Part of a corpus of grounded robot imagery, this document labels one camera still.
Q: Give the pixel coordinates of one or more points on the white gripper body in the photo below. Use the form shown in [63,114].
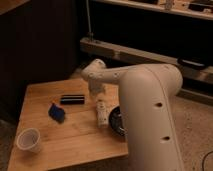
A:
[96,90]

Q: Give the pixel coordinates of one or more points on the white plastic bottle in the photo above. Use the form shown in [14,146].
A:
[102,113]

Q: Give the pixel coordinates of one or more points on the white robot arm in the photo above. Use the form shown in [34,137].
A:
[144,91]

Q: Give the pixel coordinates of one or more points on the black cylindrical can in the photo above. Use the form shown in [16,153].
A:
[72,99]

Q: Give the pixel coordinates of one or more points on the black round bowl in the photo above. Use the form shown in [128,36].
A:
[115,121]

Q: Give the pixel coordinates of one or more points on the blue crumpled cloth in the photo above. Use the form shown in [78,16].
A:
[56,113]

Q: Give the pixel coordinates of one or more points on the small wooden table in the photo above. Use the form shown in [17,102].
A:
[76,141]

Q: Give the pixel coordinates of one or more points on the white plastic cup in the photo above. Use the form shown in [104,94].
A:
[29,140]

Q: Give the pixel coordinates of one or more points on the wooden beam with pole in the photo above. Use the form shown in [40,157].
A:
[142,36]

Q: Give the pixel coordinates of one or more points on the wooden shelf with items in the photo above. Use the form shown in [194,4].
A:
[165,8]

